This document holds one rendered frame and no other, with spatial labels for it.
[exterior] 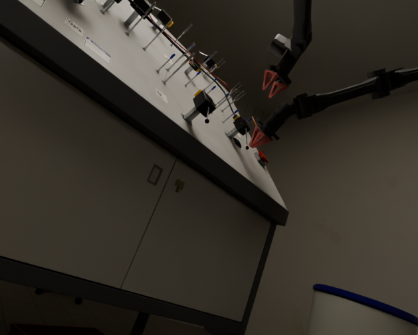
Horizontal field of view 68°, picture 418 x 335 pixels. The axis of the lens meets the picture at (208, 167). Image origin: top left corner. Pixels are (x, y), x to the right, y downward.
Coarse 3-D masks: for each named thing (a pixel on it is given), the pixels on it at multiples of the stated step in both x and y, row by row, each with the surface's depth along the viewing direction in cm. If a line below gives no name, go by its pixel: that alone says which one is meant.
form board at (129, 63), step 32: (64, 0) 80; (64, 32) 69; (96, 32) 84; (128, 64) 88; (160, 64) 114; (192, 96) 122; (192, 128) 97; (224, 128) 130; (224, 160) 103; (256, 160) 141
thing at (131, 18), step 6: (138, 0) 107; (144, 0) 107; (132, 6) 108; (138, 6) 108; (144, 6) 108; (138, 12) 109; (144, 12) 109; (150, 12) 109; (132, 18) 111; (144, 18) 110; (126, 24) 111
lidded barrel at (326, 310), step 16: (320, 288) 182; (336, 288) 173; (320, 304) 178; (336, 304) 170; (352, 304) 164; (368, 304) 161; (384, 304) 160; (320, 320) 174; (336, 320) 166; (352, 320) 162; (368, 320) 159; (384, 320) 158; (400, 320) 158; (416, 320) 161
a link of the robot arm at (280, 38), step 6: (276, 36) 120; (282, 36) 120; (276, 42) 120; (282, 42) 119; (288, 42) 119; (270, 48) 122; (276, 48) 121; (282, 48) 120; (288, 48) 118; (294, 48) 114; (300, 48) 113; (276, 54) 123; (294, 54) 116
